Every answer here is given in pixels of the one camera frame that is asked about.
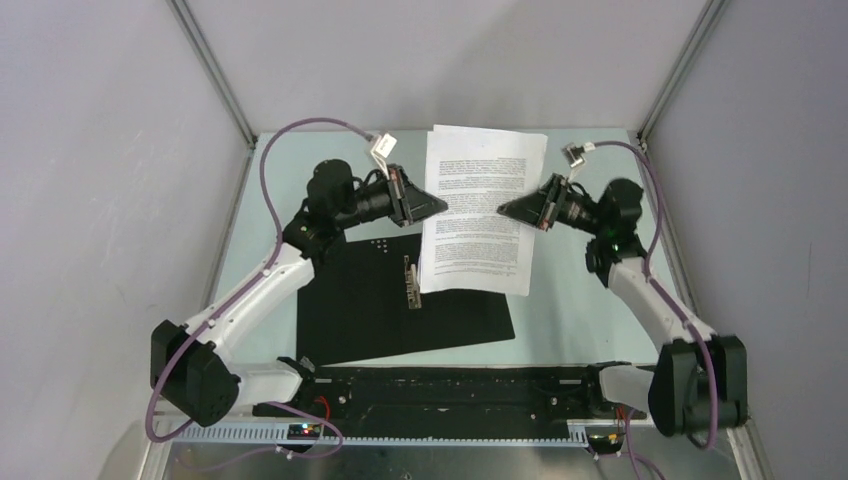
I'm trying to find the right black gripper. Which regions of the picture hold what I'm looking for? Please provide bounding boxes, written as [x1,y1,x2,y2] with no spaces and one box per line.
[498,173,608,237]

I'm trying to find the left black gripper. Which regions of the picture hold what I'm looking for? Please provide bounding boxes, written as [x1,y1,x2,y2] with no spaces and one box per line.
[334,164,447,231]

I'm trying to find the printed white paper sheets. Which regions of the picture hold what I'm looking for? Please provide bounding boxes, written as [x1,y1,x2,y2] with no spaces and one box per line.
[418,125,548,296]

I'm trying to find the red and black folder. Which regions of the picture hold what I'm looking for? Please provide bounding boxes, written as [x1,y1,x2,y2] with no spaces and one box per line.
[296,234,515,366]

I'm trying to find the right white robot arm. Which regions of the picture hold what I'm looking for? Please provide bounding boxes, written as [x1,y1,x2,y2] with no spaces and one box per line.
[497,174,749,438]

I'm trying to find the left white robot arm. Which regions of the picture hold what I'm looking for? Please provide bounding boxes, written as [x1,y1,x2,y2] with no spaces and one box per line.
[150,159,448,427]

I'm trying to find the silver folder clip mechanism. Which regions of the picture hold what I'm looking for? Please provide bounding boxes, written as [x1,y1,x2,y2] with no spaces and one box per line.
[404,255,422,310]

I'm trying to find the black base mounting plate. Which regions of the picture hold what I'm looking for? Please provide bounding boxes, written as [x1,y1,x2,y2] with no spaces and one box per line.
[289,366,624,441]

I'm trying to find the right controller board with LEDs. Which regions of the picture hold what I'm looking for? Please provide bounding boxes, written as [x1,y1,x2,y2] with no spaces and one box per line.
[586,433,626,457]

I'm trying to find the controller board with leds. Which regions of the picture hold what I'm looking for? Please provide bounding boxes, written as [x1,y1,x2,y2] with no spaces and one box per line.
[286,423,323,442]
[586,433,626,457]

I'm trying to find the left controller board with LEDs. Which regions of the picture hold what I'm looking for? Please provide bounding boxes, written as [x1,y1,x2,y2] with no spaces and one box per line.
[286,423,323,442]

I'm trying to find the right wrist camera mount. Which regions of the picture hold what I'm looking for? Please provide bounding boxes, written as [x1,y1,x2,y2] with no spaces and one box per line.
[561,142,596,182]

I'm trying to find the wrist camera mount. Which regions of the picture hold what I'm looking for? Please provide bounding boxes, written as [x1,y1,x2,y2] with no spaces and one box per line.
[561,142,596,182]
[367,132,397,177]

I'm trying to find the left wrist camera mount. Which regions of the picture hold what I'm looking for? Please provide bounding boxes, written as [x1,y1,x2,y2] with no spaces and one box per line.
[367,132,397,177]

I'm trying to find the right aluminium frame post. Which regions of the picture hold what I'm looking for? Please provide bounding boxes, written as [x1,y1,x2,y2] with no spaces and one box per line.
[636,0,730,151]

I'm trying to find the aluminium frame post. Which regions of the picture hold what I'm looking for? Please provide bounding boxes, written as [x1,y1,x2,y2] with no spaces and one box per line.
[636,0,730,151]
[166,0,257,149]

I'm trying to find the white slotted cable duct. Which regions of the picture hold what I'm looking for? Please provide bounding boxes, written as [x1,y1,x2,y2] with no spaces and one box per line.
[173,422,591,448]

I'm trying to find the left aluminium frame post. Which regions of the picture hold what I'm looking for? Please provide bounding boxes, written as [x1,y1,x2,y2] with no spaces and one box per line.
[166,0,257,149]

